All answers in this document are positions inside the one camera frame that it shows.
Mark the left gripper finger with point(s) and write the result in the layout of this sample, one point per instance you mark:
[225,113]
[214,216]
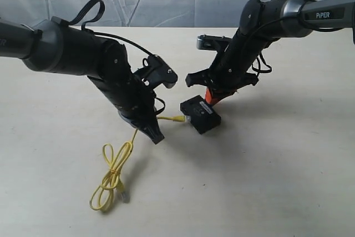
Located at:
[150,128]

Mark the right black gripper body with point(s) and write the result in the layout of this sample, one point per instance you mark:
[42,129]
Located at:
[229,69]

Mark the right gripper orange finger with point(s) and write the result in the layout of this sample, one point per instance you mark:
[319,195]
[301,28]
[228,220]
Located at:
[213,95]

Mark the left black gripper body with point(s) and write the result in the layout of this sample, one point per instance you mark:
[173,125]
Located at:
[134,101]

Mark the black network switch box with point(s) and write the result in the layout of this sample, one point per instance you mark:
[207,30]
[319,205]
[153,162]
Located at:
[201,115]

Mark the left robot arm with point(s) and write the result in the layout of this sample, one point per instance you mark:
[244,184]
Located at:
[53,48]

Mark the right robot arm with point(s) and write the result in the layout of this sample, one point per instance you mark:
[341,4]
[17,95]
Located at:
[276,19]

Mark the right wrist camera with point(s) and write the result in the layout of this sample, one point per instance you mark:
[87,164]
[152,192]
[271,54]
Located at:
[212,43]

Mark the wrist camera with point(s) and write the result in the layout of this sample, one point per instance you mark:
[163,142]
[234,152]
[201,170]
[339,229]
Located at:
[212,43]
[155,71]

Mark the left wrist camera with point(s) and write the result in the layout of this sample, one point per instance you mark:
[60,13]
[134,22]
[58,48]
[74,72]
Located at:
[155,71]

